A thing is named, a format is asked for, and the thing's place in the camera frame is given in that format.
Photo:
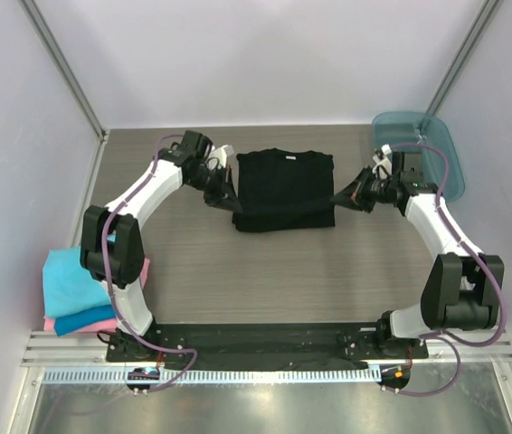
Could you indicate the dark blue folded shirt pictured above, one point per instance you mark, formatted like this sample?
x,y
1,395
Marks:
x,y
90,320

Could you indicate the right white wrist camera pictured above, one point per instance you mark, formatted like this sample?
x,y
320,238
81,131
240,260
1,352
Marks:
x,y
383,167

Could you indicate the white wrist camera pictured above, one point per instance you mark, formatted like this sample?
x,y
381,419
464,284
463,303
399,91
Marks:
x,y
383,167
223,155

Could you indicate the left frame post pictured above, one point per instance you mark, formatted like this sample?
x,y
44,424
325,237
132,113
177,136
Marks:
x,y
55,52

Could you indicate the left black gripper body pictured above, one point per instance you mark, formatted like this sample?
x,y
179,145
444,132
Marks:
x,y
212,183

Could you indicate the black t shirt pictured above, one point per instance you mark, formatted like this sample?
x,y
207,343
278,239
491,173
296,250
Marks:
x,y
280,191

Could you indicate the right frame post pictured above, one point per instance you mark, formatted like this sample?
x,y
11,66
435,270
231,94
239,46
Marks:
x,y
481,22

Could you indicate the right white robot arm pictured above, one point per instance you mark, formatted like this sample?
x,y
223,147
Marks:
x,y
462,297

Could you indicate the teal plastic bin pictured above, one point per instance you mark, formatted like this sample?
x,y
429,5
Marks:
x,y
411,131

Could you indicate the light blue folded shirt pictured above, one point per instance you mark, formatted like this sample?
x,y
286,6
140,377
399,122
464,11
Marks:
x,y
68,288

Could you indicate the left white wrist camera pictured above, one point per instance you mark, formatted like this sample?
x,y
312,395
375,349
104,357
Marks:
x,y
223,155

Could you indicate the slotted cable duct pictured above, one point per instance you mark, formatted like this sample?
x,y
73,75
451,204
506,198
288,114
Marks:
x,y
130,375

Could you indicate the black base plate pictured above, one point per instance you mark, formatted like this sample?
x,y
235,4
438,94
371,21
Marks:
x,y
302,347

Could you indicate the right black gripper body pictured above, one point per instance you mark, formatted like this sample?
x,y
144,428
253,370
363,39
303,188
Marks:
x,y
364,193

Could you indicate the frame post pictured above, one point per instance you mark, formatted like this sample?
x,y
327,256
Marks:
x,y
55,52
481,22

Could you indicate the aluminium extrusion rail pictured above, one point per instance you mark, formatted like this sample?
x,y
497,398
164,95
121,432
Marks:
x,y
45,349

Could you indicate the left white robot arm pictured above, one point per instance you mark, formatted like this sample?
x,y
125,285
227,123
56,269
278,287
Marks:
x,y
111,247

